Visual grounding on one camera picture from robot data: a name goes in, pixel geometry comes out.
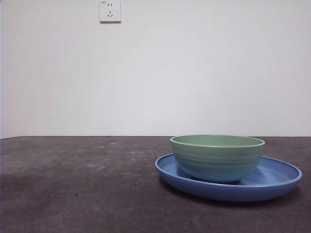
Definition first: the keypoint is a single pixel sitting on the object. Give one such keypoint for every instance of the green ribbed bowl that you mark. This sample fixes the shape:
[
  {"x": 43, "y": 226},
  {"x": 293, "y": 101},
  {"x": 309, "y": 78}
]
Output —
[{"x": 216, "y": 162}]

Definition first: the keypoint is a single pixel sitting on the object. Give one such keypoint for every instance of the white wall socket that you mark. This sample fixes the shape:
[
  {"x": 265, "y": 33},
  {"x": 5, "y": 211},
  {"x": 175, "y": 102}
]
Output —
[{"x": 110, "y": 14}]

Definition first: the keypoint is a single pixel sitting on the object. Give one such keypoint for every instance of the blue round plate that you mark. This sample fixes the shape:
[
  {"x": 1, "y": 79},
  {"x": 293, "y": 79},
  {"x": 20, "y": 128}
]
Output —
[{"x": 226, "y": 193}]

